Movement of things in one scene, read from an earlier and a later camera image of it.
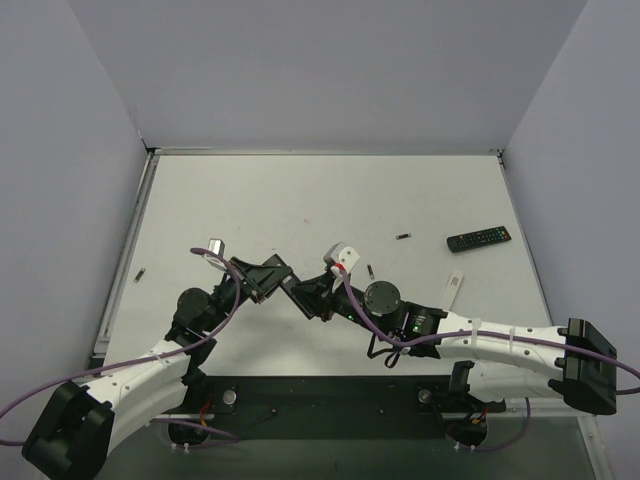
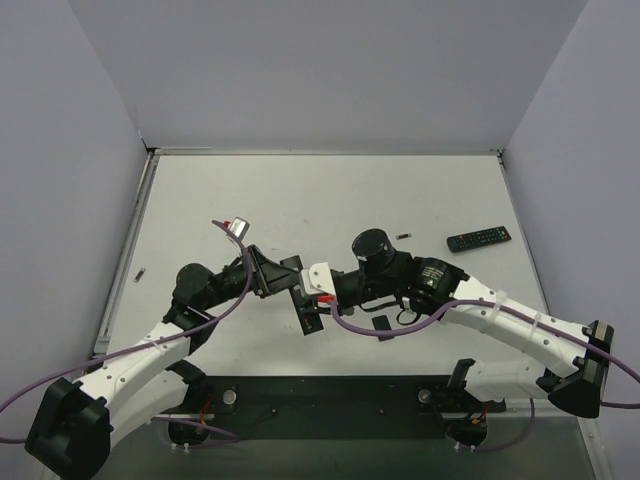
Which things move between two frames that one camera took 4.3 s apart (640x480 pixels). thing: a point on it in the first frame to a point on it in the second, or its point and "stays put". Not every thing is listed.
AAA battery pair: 136,279 stays put
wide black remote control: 475,240 stays put
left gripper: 249,282 to 258,273
